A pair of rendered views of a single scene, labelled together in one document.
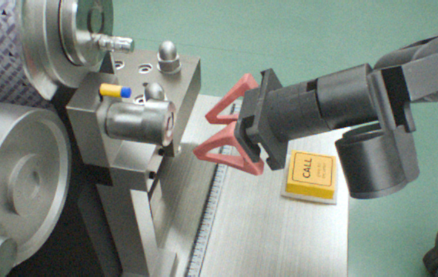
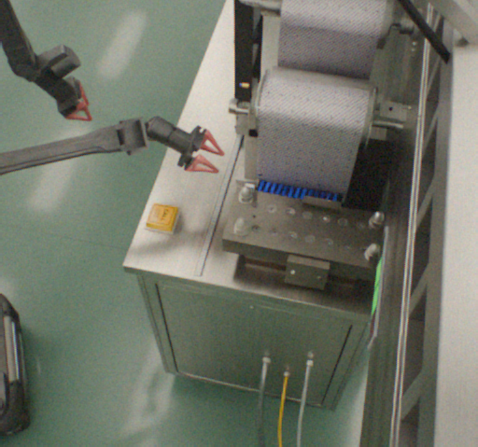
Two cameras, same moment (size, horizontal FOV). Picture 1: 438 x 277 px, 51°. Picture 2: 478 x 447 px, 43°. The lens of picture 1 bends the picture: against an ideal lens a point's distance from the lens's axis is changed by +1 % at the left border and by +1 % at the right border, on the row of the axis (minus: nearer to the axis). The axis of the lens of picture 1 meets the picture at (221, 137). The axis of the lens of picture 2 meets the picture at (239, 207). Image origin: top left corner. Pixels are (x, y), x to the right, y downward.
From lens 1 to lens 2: 158 cm
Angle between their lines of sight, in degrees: 78
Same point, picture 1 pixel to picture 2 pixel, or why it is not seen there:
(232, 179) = (206, 219)
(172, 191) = not seen: hidden behind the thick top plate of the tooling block
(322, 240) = (165, 187)
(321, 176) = (158, 209)
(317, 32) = not seen: outside the picture
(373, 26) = not seen: outside the picture
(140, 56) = (260, 239)
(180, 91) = (233, 210)
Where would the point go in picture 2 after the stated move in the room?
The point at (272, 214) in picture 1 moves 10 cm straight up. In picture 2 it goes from (187, 200) to (184, 178)
